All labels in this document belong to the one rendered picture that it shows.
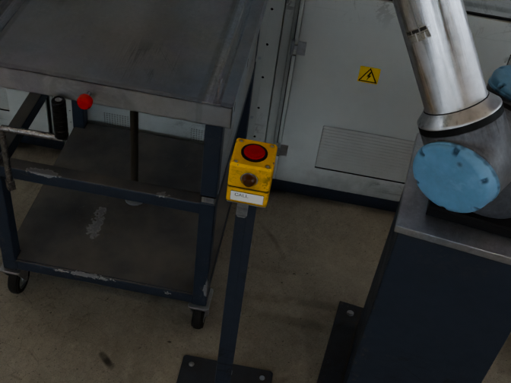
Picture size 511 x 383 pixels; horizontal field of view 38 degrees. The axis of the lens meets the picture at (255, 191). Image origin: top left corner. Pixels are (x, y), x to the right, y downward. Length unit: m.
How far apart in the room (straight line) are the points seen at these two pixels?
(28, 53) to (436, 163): 0.91
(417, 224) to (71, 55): 0.83
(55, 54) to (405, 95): 1.09
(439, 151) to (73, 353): 1.26
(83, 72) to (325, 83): 0.90
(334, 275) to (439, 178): 1.12
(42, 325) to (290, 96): 1.00
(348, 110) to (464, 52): 1.10
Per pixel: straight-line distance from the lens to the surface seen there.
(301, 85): 2.33
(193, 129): 2.53
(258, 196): 1.41
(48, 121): 2.68
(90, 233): 2.23
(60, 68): 1.69
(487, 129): 1.33
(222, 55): 1.73
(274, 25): 2.25
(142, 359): 2.17
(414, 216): 1.57
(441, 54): 1.29
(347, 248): 2.50
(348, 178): 2.55
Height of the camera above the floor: 1.81
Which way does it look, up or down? 44 degrees down
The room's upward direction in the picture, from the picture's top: 8 degrees clockwise
